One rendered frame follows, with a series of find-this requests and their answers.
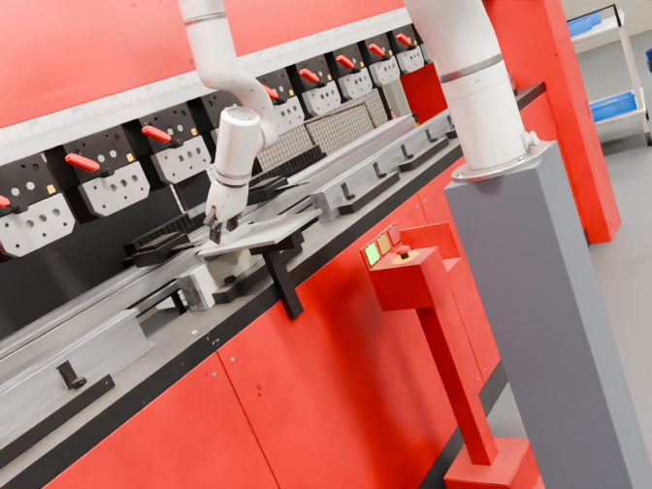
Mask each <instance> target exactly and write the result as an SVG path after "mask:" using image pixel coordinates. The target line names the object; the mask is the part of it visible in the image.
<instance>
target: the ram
mask: <svg viewBox="0 0 652 489"><path fill-rule="evenodd" d="M223 4H224V8H225V12H226V15H227V19H228V23H229V27H230V32H231V36H232V40H233V45H234V49H235V53H236V56H237V57H241V56H244V55H247V54H250V53H254V52H257V51H259V50H263V49H268V48H272V47H275V46H278V45H282V44H285V43H288V42H292V41H295V40H298V39H302V38H305V37H307V36H311V35H314V34H317V33H320V32H324V31H327V30H330V29H334V28H337V27H340V26H344V25H347V24H349V23H353V22H356V21H359V20H363V19H366V18H369V17H373V16H378V15H381V14H385V13H388V12H391V11H395V10H398V9H401V8H404V7H405V6H406V5H405V3H404V0H223ZM410 23H412V21H411V19H410V16H404V17H401V18H398V19H394V20H391V21H388V22H385V23H382V24H380V25H377V26H374V27H371V28H368V29H365V30H362V31H359V32H355V33H352V34H349V35H346V36H343V37H340V38H338V39H335V40H332V41H329V42H326V43H323V44H320V45H316V46H313V47H310V48H307V49H302V50H299V51H296V52H293V53H290V54H287V55H284V56H281V57H278V58H275V59H272V60H269V61H266V62H263V63H260V64H257V65H254V66H251V67H248V68H245V69H243V70H245V71H246V72H247V73H248V74H250V75H251V76H253V77H254V78H255V77H258V76H261V75H264V74H267V73H270V72H273V71H275V70H278V69H280V68H283V67H284V68H286V67H288V66H290V65H293V64H295V63H298V62H301V61H303V60H306V59H309V58H312V57H315V56H317V55H320V54H324V53H327V52H329V51H331V50H334V49H339V48H342V47H345V46H348V45H350V44H353V43H358V42H360V41H362V40H365V39H368V38H371V37H372V36H375V35H378V34H381V33H384V32H388V31H390V30H393V29H396V28H398V27H401V26H404V25H407V24H410ZM195 70H197V69H196V66H195V62H194V58H193V55H192V51H191V48H190V45H189V42H188V38H187V34H186V31H185V27H184V24H183V20H182V16H181V12H180V9H179V2H178V0H0V129H2V128H5V127H9V126H12V125H15V124H19V123H22V122H24V121H28V120H31V119H34V118H38V117H41V116H44V115H48V114H53V113H56V112H60V111H63V110H66V109H70V108H73V107H75V106H79V105H82V104H85V103H89V102H92V101H95V100H99V99H102V98H105V97H109V96H112V95H115V94H118V93H121V92H124V91H127V90H131V89H134V88H137V87H141V86H144V85H147V84H151V83H154V82H160V81H163V80H166V79H169V78H172V77H175V76H179V75H182V74H185V73H188V72H192V71H195ZM214 91H217V89H209V88H207V87H205V86H204V85H203V84H202V83H201V82H200V83H197V84H194V85H191V86H188V87H186V88H183V89H180V90H177V91H174V92H171V93H168V94H164V95H161V96H158V97H155V98H152V99H149V100H146V101H144V102H141V103H138V104H135V105H132V106H129V107H125V108H122V109H119V110H116V111H113V112H110V113H107V114H102V115H99V116H96V117H93V118H91V119H87V120H84V121H81V122H78V123H75V124H72V125H69V126H66V127H63V128H60V129H57V130H54V131H51V132H47V133H45V134H42V135H39V136H36V137H33V138H30V139H27V140H24V141H21V142H18V143H15V144H12V145H8V146H5V147H0V166H1V165H4V164H7V163H10V162H13V161H16V160H19V159H20V158H23V157H26V156H29V155H32V154H35V153H38V152H40V153H41V154H42V153H45V152H47V151H49V150H51V149H53V148H55V147H58V146H61V145H63V144H66V143H68V142H71V141H74V140H76V139H79V138H82V137H85V136H88V135H91V134H93V133H96V132H99V131H102V130H105V129H108V128H111V127H114V126H116V125H118V124H120V125H123V124H125V123H128V122H130V121H132V120H134V119H136V118H139V117H141V116H144V115H147V114H152V113H155V112H158V111H161V110H163V109H166V108H169V107H172V106H174V105H177V104H180V103H183V102H189V101H191V100H193V99H196V98H198V97H200V96H203V95H206V94H209V93H211V92H214Z"/></svg>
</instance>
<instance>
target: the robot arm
mask: <svg viewBox="0 0 652 489"><path fill-rule="evenodd" d="M178 2H179V9H180V12H181V16H182V20H183V24H184V27H185V31H186V34H187V38H188V42H189V45H190V48H191V51H192V55H193V58H194V62H195V66H196V69H197V73H198V76H199V78H200V80H201V83H202V84H203V85H204V86H205V87H207V88H209V89H217V90H225V91H229V92H231V93H232V94H234V95H235V96H236V97H237V98H238V99H239V100H240V102H241V103H242V105H243V107H230V108H227V109H225V110H223V111H222V113H221V118H220V125H219V133H218V140H217V148H216V156H215V163H214V171H213V174H214V176H215V179H214V180H213V181H212V186H211V189H210V192H209V196H208V201H207V205H206V216H207V217H206V219H205V220H204V222H203V223H204V224H205V225H207V226H208V227H210V235H209V239H210V240H211V241H212V242H214V243H215V244H217V245H219V244H220V241H221V234H222V231H221V230H220V229H221V227H222V224H223V222H224V221H226V220H227V223H226V230H228V231H229V232H232V231H234V230H236V229H237V228H238V227H239V221H238V220H240V219H241V218H242V216H241V214H242V213H243V211H244V209H245V206H246V205H247V204H248V200H247V194H248V182H249V181H250V178H251V171H252V165H253V160H254V158H255V156H256V155H257V154H258V153H260V152H262V151H265V150H267V149H270V148H272V147H274V146H275V145H276V143H277V140H278V127H277V118H276V114H275V111H274V107H273V104H272V101H271V98H270V96H269V94H268V92H267V91H266V89H265V88H264V87H263V85H262V84H261V83H260V82H259V81H258V80H257V79H255V78H254V77H253V76H251V75H250V74H248V73H247V72H246V71H245V70H243V69H242V68H241V66H240V65H239V63H238V60H237V56H236V53H235V49H234V45H233V40H232V36H231V32H230V27H229V23H228V19H227V15H226V12H225V8H224V4H223V0H178ZM404 3H405V5H406V8H407V12H408V14H409V16H410V19H411V21H412V23H413V25H414V26H415V28H416V30H417V32H418V34H419V36H420V37H421V39H422V41H423V42H424V44H425V46H426V48H427V49H428V51H429V53H430V54H431V57H432V59H433V62H434V65H435V68H436V71H437V74H438V77H439V80H440V85H441V88H442V91H443V94H444V97H445V100H446V103H447V106H448V109H449V111H450V114H451V117H452V120H453V123H454V126H455V130H456V133H457V136H458V139H459V142H460V145H461V148H462V151H463V153H464V156H465V159H466V162H467V163H465V164H463V165H461V166H460V167H458V168H457V169H456V170H454V171H453V173H452V174H451V176H452V179H453V181H455V182H459V183H466V182H475V181H480V180H485V179H491V178H495V177H498V176H502V175H505V174H508V173H510V172H513V171H516V170H518V169H521V168H523V167H526V166H528V165H530V164H532V163H534V162H536V161H538V160H540V159H541V158H542V157H543V156H545V155H546V154H547V153H548V152H549V151H550V149H551V148H550V145H549V143H548V142H545V141H540V140H539V139H538V137H537V135H536V133H535V132H534V131H531V134H528V132H525V130H524V126H523V123H522V120H521V116H520V113H519V111H518V107H517V104H516V101H515V97H514V94H513V91H512V87H511V84H510V81H509V78H508V74H507V71H506V68H505V63H504V60H503V57H502V53H501V50H500V47H499V43H498V40H497V37H496V34H495V31H494V29H493V26H492V24H491V22H490V19H489V17H488V15H487V14H486V12H485V9H484V7H483V5H482V2H481V0H404ZM215 221H217V222H218V224H217V226H216V225H215V224H214V222H215Z"/></svg>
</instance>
